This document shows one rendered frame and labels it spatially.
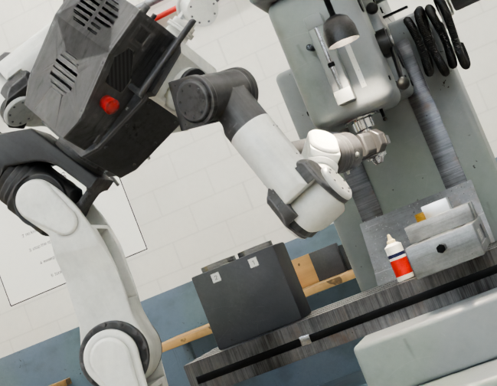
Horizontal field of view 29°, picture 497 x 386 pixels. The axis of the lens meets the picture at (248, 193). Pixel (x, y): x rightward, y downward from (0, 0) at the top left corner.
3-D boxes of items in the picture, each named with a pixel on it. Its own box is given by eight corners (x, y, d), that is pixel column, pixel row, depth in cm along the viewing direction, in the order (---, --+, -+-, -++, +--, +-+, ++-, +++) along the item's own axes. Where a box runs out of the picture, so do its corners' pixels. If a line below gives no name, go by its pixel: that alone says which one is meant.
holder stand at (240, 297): (302, 318, 225) (270, 239, 226) (218, 351, 230) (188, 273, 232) (312, 312, 236) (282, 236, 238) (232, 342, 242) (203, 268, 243)
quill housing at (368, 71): (397, 96, 213) (343, -35, 215) (312, 133, 218) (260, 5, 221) (407, 103, 231) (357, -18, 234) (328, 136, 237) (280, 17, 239)
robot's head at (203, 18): (174, 22, 195) (199, -13, 194) (163, 17, 204) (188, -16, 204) (199, 41, 197) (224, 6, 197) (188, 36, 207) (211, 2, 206)
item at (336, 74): (354, 98, 211) (318, 11, 213) (338, 105, 212) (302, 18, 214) (358, 99, 215) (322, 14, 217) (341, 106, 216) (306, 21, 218)
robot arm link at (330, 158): (336, 132, 207) (343, 158, 195) (324, 169, 211) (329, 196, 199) (307, 125, 206) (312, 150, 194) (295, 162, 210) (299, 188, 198)
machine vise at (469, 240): (485, 254, 197) (464, 204, 198) (416, 279, 201) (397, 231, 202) (491, 242, 231) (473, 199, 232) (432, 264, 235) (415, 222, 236)
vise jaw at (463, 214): (475, 220, 209) (468, 202, 210) (410, 244, 213) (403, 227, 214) (476, 218, 215) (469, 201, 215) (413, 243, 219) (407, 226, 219)
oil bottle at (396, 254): (413, 276, 215) (395, 231, 216) (397, 283, 216) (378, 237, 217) (415, 275, 219) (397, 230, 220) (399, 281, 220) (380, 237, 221)
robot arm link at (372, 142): (378, 118, 218) (350, 124, 209) (394, 157, 217) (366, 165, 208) (337, 139, 226) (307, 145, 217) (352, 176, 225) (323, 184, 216)
